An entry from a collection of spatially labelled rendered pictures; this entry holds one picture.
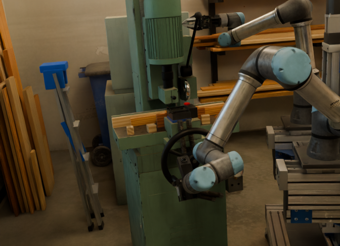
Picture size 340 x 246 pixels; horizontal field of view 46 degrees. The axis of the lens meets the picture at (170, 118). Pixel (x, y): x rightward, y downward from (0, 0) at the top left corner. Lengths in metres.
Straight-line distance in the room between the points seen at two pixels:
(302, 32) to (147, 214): 1.24
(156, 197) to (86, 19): 2.69
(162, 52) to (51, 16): 2.58
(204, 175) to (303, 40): 1.23
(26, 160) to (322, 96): 2.33
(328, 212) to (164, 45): 1.04
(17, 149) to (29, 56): 1.52
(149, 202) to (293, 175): 0.70
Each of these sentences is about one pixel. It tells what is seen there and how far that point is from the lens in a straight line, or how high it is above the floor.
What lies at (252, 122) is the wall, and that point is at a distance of 4.75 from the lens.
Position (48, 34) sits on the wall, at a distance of 4.39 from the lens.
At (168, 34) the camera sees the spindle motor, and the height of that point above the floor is 1.34.
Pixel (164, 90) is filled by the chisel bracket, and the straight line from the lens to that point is 1.98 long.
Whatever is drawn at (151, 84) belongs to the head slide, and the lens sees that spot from 2.10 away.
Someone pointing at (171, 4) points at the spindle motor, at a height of 1.47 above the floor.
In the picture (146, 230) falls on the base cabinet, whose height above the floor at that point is 0.40.
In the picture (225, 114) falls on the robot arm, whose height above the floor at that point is 1.08.
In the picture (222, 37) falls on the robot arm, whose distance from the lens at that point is 2.28.
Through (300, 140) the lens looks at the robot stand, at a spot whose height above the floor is 0.73.
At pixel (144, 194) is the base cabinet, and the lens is 1.99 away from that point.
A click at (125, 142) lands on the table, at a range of 1.88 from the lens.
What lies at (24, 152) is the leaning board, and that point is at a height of 0.49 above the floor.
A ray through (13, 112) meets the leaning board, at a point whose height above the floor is 0.80.
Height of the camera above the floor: 1.47
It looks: 16 degrees down
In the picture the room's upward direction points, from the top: 4 degrees counter-clockwise
